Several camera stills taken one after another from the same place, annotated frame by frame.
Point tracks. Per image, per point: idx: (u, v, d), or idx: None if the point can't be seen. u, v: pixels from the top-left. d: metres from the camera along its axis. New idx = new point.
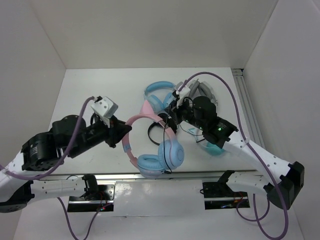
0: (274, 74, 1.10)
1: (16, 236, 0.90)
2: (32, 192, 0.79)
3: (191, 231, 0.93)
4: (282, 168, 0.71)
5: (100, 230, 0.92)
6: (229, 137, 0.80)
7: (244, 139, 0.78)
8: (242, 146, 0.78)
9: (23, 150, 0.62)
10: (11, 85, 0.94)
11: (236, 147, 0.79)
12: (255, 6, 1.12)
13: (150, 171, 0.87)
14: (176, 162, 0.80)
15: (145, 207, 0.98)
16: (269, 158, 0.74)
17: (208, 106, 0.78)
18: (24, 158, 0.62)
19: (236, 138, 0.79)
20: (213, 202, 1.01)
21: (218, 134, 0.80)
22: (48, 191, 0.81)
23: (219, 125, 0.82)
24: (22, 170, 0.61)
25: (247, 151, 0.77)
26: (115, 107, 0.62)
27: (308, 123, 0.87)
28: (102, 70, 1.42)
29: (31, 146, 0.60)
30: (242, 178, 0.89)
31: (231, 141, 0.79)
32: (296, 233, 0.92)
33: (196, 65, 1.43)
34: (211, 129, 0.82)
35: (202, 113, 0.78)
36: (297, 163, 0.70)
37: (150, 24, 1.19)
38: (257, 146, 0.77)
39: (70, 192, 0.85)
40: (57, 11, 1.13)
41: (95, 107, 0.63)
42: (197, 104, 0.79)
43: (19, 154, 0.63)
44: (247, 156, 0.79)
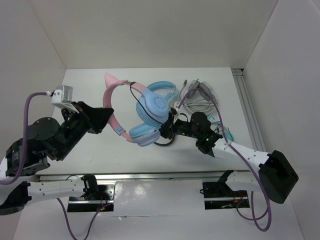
0: (274, 74, 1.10)
1: (17, 236, 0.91)
2: (29, 195, 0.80)
3: (190, 231, 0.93)
4: (261, 158, 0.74)
5: (100, 230, 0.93)
6: (215, 143, 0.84)
7: (226, 142, 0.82)
8: (226, 148, 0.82)
9: (6, 156, 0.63)
10: (11, 86, 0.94)
11: (220, 151, 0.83)
12: (255, 6, 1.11)
13: (143, 137, 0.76)
14: (157, 111, 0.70)
15: (145, 207, 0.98)
16: (249, 152, 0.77)
17: (204, 121, 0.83)
18: (7, 164, 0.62)
19: (219, 143, 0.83)
20: (213, 202, 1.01)
21: (209, 145, 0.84)
22: (45, 192, 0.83)
23: (208, 136, 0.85)
24: (6, 176, 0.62)
25: (231, 151, 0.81)
26: (68, 88, 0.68)
27: (308, 124, 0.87)
28: (102, 70, 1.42)
29: (12, 152, 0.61)
30: (240, 176, 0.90)
31: (216, 146, 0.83)
32: (296, 233, 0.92)
33: (196, 65, 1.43)
34: (202, 141, 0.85)
35: (199, 128, 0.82)
36: (273, 151, 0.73)
37: (149, 24, 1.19)
38: (238, 145, 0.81)
39: (69, 193, 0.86)
40: (56, 12, 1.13)
41: (52, 101, 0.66)
42: (195, 120, 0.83)
43: (4, 160, 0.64)
44: (231, 157, 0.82)
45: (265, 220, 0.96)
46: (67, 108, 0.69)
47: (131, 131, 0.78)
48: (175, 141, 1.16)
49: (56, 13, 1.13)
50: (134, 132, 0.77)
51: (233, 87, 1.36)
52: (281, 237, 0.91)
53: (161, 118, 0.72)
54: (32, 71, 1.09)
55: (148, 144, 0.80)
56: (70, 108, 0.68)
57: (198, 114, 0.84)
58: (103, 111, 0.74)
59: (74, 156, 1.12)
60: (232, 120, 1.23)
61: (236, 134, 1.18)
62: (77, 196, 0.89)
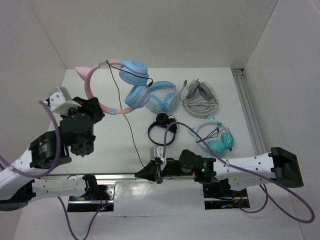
0: (274, 74, 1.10)
1: (16, 236, 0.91)
2: (33, 191, 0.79)
3: (190, 231, 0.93)
4: (268, 163, 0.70)
5: (100, 229, 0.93)
6: (214, 170, 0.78)
7: (225, 163, 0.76)
8: (228, 169, 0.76)
9: (31, 148, 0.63)
10: (11, 86, 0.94)
11: (226, 174, 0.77)
12: (255, 6, 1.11)
13: (142, 97, 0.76)
14: (141, 69, 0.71)
15: (145, 207, 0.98)
16: (252, 163, 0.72)
17: (196, 161, 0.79)
18: (32, 156, 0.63)
19: (218, 167, 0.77)
20: (213, 202, 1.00)
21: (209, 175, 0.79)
22: (49, 189, 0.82)
23: (202, 165, 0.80)
24: (30, 167, 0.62)
25: (235, 171, 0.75)
26: (63, 88, 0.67)
27: (308, 124, 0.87)
28: (102, 71, 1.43)
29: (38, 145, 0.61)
30: (243, 179, 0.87)
31: (218, 173, 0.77)
32: (296, 233, 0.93)
33: (196, 65, 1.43)
34: (200, 174, 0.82)
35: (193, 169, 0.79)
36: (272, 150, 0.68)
37: (149, 25, 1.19)
38: (237, 158, 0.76)
39: (71, 191, 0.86)
40: (56, 12, 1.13)
41: (54, 106, 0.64)
42: (186, 163, 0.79)
43: (27, 151, 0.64)
44: (238, 173, 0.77)
45: (266, 219, 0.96)
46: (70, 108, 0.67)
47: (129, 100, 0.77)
48: (176, 141, 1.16)
49: (56, 13, 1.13)
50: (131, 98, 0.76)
51: (233, 87, 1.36)
52: (282, 237, 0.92)
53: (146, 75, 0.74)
54: (32, 71, 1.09)
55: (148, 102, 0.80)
56: (74, 104, 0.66)
57: (183, 154, 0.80)
58: (91, 101, 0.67)
59: (74, 155, 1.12)
60: (232, 121, 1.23)
61: (236, 134, 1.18)
62: (78, 195, 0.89)
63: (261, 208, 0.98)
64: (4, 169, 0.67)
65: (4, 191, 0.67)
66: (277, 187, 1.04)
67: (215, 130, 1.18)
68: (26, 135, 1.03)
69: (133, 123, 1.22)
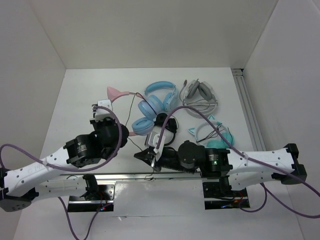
0: (274, 74, 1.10)
1: (16, 236, 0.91)
2: (36, 191, 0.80)
3: (190, 231, 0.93)
4: (288, 159, 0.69)
5: (100, 229, 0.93)
6: (230, 163, 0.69)
7: (243, 156, 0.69)
8: (247, 163, 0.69)
9: (66, 147, 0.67)
10: (11, 86, 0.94)
11: (243, 169, 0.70)
12: (255, 6, 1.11)
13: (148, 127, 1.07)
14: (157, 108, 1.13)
15: (145, 207, 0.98)
16: (273, 158, 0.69)
17: (199, 153, 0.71)
18: (69, 153, 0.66)
19: (235, 161, 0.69)
20: (213, 202, 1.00)
21: (220, 168, 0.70)
22: (52, 189, 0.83)
23: (214, 158, 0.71)
24: (65, 164, 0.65)
25: (255, 165, 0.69)
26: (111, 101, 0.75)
27: (309, 124, 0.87)
28: (102, 71, 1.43)
29: (75, 144, 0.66)
30: (244, 177, 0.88)
31: (234, 167, 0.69)
32: (296, 233, 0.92)
33: (196, 65, 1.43)
34: (207, 167, 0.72)
35: (197, 162, 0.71)
36: (289, 145, 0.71)
37: (148, 25, 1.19)
38: (255, 152, 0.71)
39: (72, 191, 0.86)
40: (56, 13, 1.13)
41: (101, 113, 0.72)
42: (187, 157, 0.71)
43: (61, 149, 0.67)
44: (253, 170, 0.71)
45: (266, 219, 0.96)
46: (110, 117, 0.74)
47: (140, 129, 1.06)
48: (176, 141, 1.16)
49: (56, 14, 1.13)
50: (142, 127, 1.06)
51: (233, 87, 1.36)
52: (282, 237, 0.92)
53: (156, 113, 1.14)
54: (33, 72, 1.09)
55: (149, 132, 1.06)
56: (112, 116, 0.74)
57: (184, 146, 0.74)
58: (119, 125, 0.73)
59: None
60: (232, 121, 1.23)
61: (236, 134, 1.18)
62: (78, 194, 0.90)
63: (259, 207, 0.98)
64: (35, 164, 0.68)
65: (28, 185, 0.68)
66: (277, 187, 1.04)
67: (215, 130, 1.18)
68: (26, 135, 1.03)
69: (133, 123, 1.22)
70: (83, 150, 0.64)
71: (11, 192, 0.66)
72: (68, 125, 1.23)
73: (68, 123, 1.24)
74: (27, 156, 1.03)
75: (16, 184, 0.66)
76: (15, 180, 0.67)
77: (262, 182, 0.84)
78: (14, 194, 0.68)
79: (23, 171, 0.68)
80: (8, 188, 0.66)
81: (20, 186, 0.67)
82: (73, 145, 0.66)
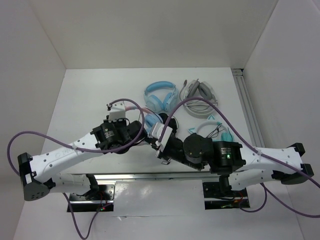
0: (274, 74, 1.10)
1: (16, 235, 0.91)
2: (53, 181, 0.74)
3: (191, 231, 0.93)
4: (298, 158, 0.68)
5: (100, 229, 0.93)
6: (243, 158, 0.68)
7: (256, 152, 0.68)
8: (259, 159, 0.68)
9: (94, 132, 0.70)
10: (11, 85, 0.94)
11: (254, 165, 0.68)
12: (255, 6, 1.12)
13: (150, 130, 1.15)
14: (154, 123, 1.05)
15: (145, 207, 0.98)
16: (282, 156, 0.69)
17: (206, 146, 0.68)
18: (95, 138, 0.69)
19: (247, 156, 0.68)
20: (213, 202, 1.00)
21: (231, 162, 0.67)
22: (65, 181, 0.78)
23: (227, 151, 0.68)
24: (93, 147, 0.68)
25: (266, 162, 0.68)
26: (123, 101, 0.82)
27: (309, 124, 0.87)
28: (102, 71, 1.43)
29: (103, 130, 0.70)
30: (244, 177, 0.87)
31: (248, 162, 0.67)
32: (296, 233, 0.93)
33: (196, 65, 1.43)
34: (217, 162, 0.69)
35: (204, 155, 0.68)
36: (297, 145, 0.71)
37: (149, 25, 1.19)
38: (266, 149, 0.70)
39: (79, 187, 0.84)
40: (56, 12, 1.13)
41: (115, 110, 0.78)
42: (193, 151, 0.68)
43: (88, 134, 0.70)
44: (263, 167, 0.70)
45: (266, 219, 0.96)
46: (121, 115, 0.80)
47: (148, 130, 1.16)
48: None
49: (56, 13, 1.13)
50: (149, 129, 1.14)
51: (233, 87, 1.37)
52: (282, 237, 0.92)
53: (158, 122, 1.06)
54: (32, 72, 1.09)
55: None
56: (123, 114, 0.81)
57: (190, 139, 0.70)
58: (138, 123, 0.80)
59: None
60: (232, 121, 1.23)
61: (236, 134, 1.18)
62: (79, 193, 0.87)
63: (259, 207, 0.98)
64: (62, 148, 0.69)
65: (54, 170, 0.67)
66: (277, 187, 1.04)
67: (215, 130, 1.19)
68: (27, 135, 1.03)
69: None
70: (111, 135, 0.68)
71: (38, 176, 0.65)
72: (68, 125, 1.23)
73: (68, 123, 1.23)
74: None
75: (43, 168, 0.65)
76: (41, 164, 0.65)
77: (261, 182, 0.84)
78: (40, 179, 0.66)
79: (50, 155, 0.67)
80: (35, 173, 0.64)
81: (47, 170, 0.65)
82: (101, 130, 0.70)
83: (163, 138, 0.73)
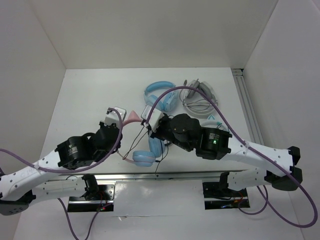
0: (274, 74, 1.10)
1: (16, 236, 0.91)
2: (33, 194, 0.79)
3: (190, 231, 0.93)
4: (288, 160, 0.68)
5: (101, 229, 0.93)
6: (229, 146, 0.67)
7: (244, 144, 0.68)
8: (245, 152, 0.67)
9: (58, 149, 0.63)
10: (11, 86, 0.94)
11: (239, 156, 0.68)
12: (254, 6, 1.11)
13: (150, 157, 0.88)
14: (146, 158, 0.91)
15: (145, 207, 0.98)
16: (272, 154, 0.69)
17: (191, 124, 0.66)
18: (60, 156, 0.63)
19: (234, 146, 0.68)
20: (213, 202, 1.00)
21: (217, 148, 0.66)
22: (49, 191, 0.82)
23: (215, 137, 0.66)
24: (57, 167, 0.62)
25: (252, 155, 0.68)
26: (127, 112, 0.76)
27: (309, 124, 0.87)
28: (102, 71, 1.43)
29: (66, 146, 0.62)
30: (240, 177, 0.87)
31: (232, 152, 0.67)
32: (296, 233, 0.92)
33: (196, 65, 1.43)
34: (202, 144, 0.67)
35: (187, 133, 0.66)
36: (292, 148, 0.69)
37: (148, 25, 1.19)
38: (256, 145, 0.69)
39: (71, 192, 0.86)
40: (56, 13, 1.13)
41: (112, 116, 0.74)
42: (178, 127, 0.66)
43: (53, 152, 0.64)
44: (249, 160, 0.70)
45: (266, 219, 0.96)
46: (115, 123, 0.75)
47: (134, 153, 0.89)
48: None
49: (56, 14, 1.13)
50: (137, 152, 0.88)
51: (233, 87, 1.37)
52: (281, 237, 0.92)
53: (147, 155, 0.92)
54: (33, 72, 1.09)
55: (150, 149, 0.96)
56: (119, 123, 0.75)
57: (178, 116, 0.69)
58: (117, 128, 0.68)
59: None
60: (232, 121, 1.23)
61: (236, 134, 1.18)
62: (78, 195, 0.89)
63: (259, 210, 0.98)
64: (27, 167, 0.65)
65: (21, 188, 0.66)
66: None
67: None
68: (27, 135, 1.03)
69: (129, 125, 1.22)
70: (74, 152, 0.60)
71: (5, 196, 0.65)
72: (68, 125, 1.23)
73: (68, 123, 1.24)
74: (27, 156, 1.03)
75: (9, 189, 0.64)
76: (8, 184, 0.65)
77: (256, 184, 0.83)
78: (8, 198, 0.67)
79: (16, 176, 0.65)
80: (2, 193, 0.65)
81: (13, 190, 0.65)
82: (65, 146, 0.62)
83: (151, 119, 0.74)
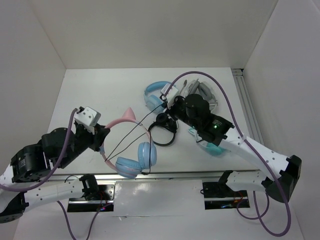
0: (274, 74, 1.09)
1: (16, 236, 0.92)
2: (26, 201, 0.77)
3: (190, 231, 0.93)
4: (282, 164, 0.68)
5: (101, 229, 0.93)
6: (226, 134, 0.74)
7: (241, 136, 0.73)
8: (240, 143, 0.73)
9: (12, 163, 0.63)
10: (11, 86, 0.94)
11: (233, 146, 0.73)
12: (254, 6, 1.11)
13: (132, 171, 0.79)
14: (126, 170, 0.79)
15: (145, 207, 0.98)
16: (267, 154, 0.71)
17: (202, 106, 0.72)
18: (13, 171, 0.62)
19: (232, 135, 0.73)
20: (213, 202, 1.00)
21: (215, 131, 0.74)
22: (43, 197, 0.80)
23: (217, 123, 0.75)
24: (12, 182, 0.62)
25: (245, 148, 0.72)
26: (99, 114, 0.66)
27: (308, 125, 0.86)
28: (102, 70, 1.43)
29: (17, 160, 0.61)
30: (240, 179, 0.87)
31: (228, 139, 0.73)
32: (296, 233, 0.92)
33: (196, 65, 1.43)
34: (205, 127, 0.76)
35: (196, 111, 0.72)
36: (293, 156, 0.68)
37: (148, 25, 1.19)
38: (254, 142, 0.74)
39: (68, 194, 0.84)
40: (56, 13, 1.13)
41: (80, 118, 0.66)
42: (189, 103, 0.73)
43: (9, 167, 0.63)
44: (245, 154, 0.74)
45: (266, 220, 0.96)
46: (85, 126, 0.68)
47: (118, 160, 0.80)
48: (177, 141, 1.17)
49: (56, 14, 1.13)
50: (122, 161, 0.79)
51: (233, 87, 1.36)
52: (282, 237, 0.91)
53: (130, 167, 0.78)
54: (32, 72, 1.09)
55: (143, 160, 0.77)
56: (90, 128, 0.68)
57: (193, 95, 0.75)
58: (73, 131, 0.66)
59: None
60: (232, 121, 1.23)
61: None
62: (78, 197, 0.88)
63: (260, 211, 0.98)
64: None
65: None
66: None
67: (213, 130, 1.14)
68: (26, 135, 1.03)
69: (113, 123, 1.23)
70: (22, 165, 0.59)
71: None
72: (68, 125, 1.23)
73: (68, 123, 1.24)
74: None
75: None
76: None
77: (255, 188, 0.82)
78: None
79: None
80: None
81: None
82: (17, 160, 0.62)
83: (169, 93, 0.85)
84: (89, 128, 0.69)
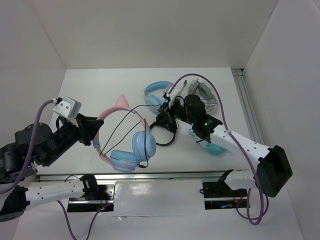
0: (274, 74, 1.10)
1: (16, 235, 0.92)
2: (27, 199, 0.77)
3: (190, 231, 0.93)
4: (261, 152, 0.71)
5: (101, 230, 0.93)
6: (214, 129, 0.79)
7: (227, 130, 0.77)
8: (225, 136, 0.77)
9: None
10: (11, 86, 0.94)
11: (219, 139, 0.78)
12: (254, 7, 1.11)
13: (128, 164, 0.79)
14: (121, 163, 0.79)
15: (145, 207, 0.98)
16: (249, 144, 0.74)
17: (198, 103, 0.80)
18: None
19: (219, 130, 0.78)
20: (213, 202, 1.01)
21: (206, 129, 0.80)
22: (44, 196, 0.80)
23: (207, 121, 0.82)
24: None
25: (230, 140, 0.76)
26: (77, 105, 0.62)
27: (308, 125, 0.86)
28: (102, 70, 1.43)
29: None
30: (237, 177, 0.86)
31: (214, 133, 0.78)
32: (296, 233, 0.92)
33: (196, 65, 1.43)
34: (198, 124, 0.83)
35: (192, 109, 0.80)
36: (275, 146, 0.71)
37: (148, 25, 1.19)
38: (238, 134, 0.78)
39: (69, 194, 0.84)
40: (56, 13, 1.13)
41: (57, 110, 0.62)
42: (187, 101, 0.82)
43: None
44: (230, 146, 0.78)
45: (266, 220, 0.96)
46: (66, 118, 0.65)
47: (113, 154, 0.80)
48: (177, 141, 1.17)
49: (56, 14, 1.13)
50: (116, 155, 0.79)
51: (233, 87, 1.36)
52: (282, 237, 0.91)
53: (125, 160, 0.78)
54: (32, 72, 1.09)
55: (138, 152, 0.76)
56: (73, 121, 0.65)
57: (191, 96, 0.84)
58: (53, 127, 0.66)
59: (73, 155, 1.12)
60: (232, 121, 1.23)
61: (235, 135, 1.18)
62: (78, 196, 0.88)
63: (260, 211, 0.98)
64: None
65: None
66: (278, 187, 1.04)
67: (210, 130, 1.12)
68: None
69: (109, 118, 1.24)
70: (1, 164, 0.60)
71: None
72: None
73: None
74: None
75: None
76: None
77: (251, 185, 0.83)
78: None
79: None
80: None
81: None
82: None
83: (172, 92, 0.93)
84: (71, 120, 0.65)
